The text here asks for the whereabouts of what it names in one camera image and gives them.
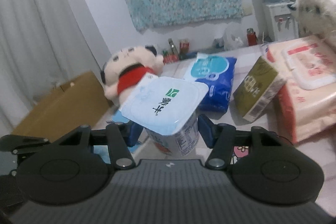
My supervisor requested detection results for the cream plush doll red bib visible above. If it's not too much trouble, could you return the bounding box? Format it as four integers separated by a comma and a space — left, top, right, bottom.
101, 46, 164, 106

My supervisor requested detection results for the white water dispenser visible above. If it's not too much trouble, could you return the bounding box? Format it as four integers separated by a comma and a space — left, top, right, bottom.
263, 2, 299, 42

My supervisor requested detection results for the gold tissue pack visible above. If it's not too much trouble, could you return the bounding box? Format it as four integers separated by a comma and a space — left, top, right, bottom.
234, 56, 286, 122

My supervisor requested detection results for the brown cardboard box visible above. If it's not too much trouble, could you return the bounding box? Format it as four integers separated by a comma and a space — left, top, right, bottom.
12, 71, 112, 142

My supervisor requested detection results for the white curtain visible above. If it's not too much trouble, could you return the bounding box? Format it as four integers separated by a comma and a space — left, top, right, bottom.
1, 0, 110, 135

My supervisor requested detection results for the pink red wet wipes pack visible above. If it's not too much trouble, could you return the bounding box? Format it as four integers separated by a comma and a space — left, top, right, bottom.
264, 36, 335, 143

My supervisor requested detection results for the white plush dog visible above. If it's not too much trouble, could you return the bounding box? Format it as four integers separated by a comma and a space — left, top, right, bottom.
288, 0, 336, 47

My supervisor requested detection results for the white blue yogurt cup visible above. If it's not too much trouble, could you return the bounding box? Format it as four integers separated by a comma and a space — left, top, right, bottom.
120, 73, 209, 157

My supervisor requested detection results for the blue white tissue pack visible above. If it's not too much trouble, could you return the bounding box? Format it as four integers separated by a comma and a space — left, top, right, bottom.
183, 53, 237, 114

